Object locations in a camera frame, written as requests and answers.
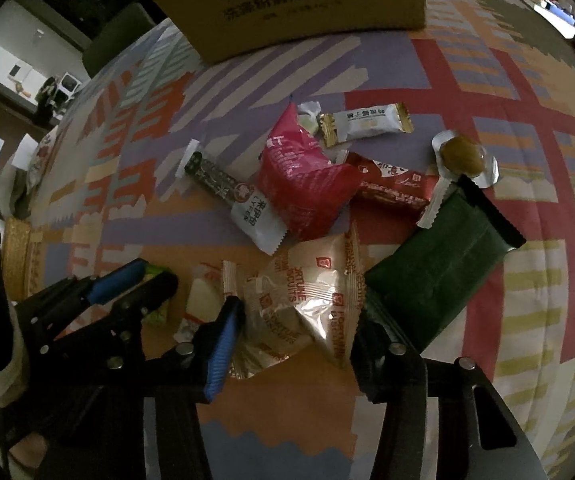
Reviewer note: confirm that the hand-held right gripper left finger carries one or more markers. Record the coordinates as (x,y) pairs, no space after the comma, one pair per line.
(220,350)

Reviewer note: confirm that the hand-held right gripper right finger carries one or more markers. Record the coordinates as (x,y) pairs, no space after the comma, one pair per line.
(372,360)

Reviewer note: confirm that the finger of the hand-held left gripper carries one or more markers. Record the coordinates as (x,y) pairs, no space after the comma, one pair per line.
(132,320)
(117,278)

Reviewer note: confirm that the small green snack packet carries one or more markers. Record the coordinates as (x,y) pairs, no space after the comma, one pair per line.
(160,312)

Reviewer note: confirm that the translucent silver biscuit packet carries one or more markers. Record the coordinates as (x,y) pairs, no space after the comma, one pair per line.
(307,300)

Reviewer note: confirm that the dark green snack packet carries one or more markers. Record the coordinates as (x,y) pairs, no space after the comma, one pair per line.
(432,270)

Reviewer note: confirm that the dark stick packet white end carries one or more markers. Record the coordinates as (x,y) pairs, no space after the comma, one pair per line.
(247,205)

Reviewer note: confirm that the red snack bar packet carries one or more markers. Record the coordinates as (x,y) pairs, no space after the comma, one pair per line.
(392,187)

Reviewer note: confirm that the pink snack packet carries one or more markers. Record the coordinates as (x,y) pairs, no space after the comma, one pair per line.
(302,180)

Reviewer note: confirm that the foil packed brown egg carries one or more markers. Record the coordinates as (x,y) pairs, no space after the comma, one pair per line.
(462,157)

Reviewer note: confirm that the brown cardboard box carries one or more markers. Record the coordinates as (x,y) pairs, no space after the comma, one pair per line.
(292,20)

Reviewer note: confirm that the small white snack packet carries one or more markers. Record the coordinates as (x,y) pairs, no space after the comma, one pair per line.
(202,302)

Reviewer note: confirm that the gold patterned box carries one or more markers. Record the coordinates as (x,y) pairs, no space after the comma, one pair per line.
(17,260)

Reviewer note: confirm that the printed snack bag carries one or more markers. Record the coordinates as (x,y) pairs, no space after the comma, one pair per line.
(42,162)

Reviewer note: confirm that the white paper sheet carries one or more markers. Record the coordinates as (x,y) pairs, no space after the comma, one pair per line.
(23,152)

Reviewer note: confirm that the white shelf unit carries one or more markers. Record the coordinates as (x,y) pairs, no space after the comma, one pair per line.
(71,87)

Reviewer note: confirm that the white gold candy packet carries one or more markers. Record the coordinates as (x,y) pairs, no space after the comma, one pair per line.
(367,122)

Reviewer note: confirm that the small dark chair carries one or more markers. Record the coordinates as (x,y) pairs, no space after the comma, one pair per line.
(117,40)

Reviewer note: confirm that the small white green candy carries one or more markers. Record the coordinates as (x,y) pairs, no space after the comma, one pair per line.
(310,119)

